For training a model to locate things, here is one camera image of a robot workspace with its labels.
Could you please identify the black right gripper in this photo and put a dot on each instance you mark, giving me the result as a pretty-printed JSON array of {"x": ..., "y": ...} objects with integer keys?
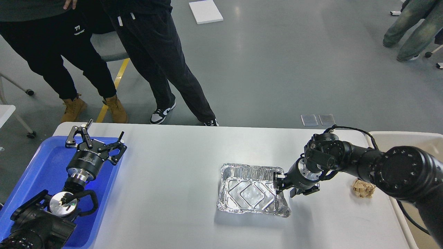
[{"x": 302, "y": 177}]

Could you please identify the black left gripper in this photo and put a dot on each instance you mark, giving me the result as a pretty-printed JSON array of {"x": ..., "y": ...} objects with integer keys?
[{"x": 86, "y": 159}]

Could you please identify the aluminium foil tray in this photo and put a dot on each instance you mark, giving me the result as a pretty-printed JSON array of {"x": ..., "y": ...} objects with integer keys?
[{"x": 250, "y": 189}]

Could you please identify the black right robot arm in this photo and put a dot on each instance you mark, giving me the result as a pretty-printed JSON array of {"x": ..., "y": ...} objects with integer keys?
[{"x": 332, "y": 155}]

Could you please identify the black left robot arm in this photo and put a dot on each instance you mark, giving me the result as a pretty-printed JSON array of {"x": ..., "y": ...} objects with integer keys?
[{"x": 60, "y": 199}]

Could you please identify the blue plastic tray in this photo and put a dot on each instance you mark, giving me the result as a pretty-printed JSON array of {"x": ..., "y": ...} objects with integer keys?
[{"x": 46, "y": 171}]

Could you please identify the left metal floor plate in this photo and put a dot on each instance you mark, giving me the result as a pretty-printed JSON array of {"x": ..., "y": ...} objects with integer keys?
[{"x": 309, "y": 119}]

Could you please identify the metal floor plate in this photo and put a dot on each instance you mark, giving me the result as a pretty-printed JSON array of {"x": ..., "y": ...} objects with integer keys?
[
  {"x": 327, "y": 119},
  {"x": 309, "y": 119}
]

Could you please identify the crumpled brown paper ball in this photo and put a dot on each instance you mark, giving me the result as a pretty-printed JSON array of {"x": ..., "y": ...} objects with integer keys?
[{"x": 363, "y": 189}]

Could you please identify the right metal floor plate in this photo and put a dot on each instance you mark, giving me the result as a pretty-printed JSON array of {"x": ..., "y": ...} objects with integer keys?
[{"x": 327, "y": 119}]

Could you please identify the beige plastic bin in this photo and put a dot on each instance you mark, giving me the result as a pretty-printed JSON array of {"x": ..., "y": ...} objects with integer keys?
[{"x": 410, "y": 170}]

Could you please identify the person with tan boots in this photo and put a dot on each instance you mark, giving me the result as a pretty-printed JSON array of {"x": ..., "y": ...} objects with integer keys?
[{"x": 44, "y": 33}]

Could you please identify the person with black-white sneakers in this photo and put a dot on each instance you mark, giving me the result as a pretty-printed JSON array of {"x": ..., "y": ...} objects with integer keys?
[{"x": 148, "y": 33}]

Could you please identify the white board on floor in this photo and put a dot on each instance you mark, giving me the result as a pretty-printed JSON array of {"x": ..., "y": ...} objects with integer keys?
[{"x": 205, "y": 12}]

